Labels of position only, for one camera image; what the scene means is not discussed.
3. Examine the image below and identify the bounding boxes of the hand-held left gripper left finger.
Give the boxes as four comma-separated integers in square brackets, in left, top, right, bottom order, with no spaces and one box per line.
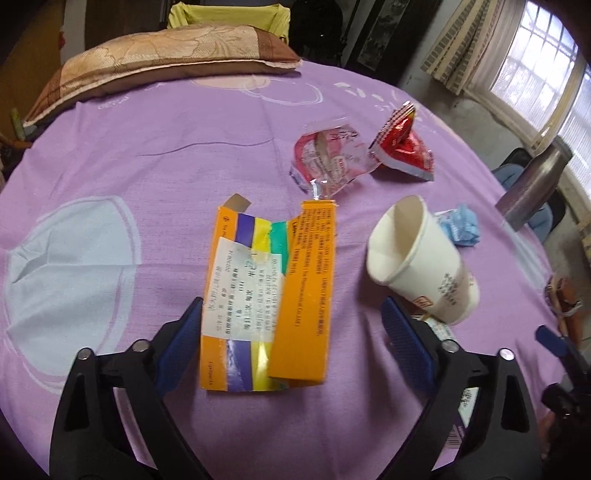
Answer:
[50,298,213,480]

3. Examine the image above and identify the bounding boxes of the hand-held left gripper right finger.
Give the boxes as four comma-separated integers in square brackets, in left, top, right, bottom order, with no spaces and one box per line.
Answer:
[381,296,541,480]

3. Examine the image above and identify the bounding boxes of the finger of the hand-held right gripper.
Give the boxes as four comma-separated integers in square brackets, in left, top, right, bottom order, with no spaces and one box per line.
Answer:
[541,382,591,428]
[536,324,591,388]

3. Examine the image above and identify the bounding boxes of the white paper cup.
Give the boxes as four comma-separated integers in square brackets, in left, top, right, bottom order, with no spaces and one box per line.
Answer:
[367,195,481,326]

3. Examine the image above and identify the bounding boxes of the orange medicine box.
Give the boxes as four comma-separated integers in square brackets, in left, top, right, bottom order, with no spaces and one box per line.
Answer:
[199,194,340,393]

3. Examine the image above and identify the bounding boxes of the blue face mask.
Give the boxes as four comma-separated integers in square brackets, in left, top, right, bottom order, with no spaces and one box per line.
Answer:
[436,203,481,247]

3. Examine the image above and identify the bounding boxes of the red checked snack packet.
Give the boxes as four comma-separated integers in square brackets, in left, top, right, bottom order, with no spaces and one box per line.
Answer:
[372,102,435,183]

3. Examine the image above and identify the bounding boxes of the clear red-print wrapper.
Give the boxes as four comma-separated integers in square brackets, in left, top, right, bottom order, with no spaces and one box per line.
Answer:
[289,117,382,199]

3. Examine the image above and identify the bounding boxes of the metal bottle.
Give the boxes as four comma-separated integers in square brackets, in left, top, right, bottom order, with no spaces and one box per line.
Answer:
[495,138,574,232]

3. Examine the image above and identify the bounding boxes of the blue seat cushion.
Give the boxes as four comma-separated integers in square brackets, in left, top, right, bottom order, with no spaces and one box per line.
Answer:
[492,164,561,243]

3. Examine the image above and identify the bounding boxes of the black office chair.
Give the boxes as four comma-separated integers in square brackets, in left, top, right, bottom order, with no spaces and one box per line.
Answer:
[496,147,568,245]

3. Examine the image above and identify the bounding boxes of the window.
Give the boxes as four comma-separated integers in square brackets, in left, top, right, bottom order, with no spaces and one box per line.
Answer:
[489,0,591,162]

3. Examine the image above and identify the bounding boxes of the brown beige pillow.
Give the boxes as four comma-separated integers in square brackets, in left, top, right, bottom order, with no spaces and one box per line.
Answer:
[22,24,303,127]

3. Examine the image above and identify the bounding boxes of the checked window curtain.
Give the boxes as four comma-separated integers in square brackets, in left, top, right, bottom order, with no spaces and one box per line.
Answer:
[420,0,527,95]

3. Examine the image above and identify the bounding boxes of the dark framed painting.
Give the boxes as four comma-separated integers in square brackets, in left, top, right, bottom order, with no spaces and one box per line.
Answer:
[346,0,416,75]

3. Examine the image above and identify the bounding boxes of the yellow chair cover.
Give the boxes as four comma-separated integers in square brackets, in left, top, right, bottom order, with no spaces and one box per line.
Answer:
[167,2,291,44]

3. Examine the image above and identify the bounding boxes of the black hanging coat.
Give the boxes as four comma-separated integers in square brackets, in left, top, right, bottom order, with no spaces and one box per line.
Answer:
[291,0,343,47]

